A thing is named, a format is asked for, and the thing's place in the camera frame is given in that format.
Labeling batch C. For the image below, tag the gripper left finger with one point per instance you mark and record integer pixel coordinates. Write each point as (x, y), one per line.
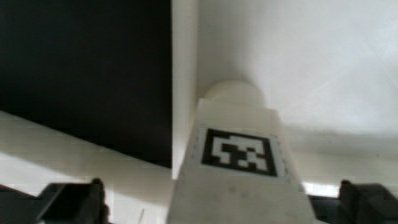
(67, 204)

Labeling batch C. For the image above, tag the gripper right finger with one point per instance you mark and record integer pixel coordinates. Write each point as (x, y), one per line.
(364, 205)

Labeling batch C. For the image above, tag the white table leg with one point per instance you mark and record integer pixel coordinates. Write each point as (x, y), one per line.
(238, 187)

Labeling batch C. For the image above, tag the white square tabletop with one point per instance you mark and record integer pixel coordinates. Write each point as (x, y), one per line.
(311, 49)

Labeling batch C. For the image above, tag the white U-shaped obstacle fence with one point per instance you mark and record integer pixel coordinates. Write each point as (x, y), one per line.
(46, 157)

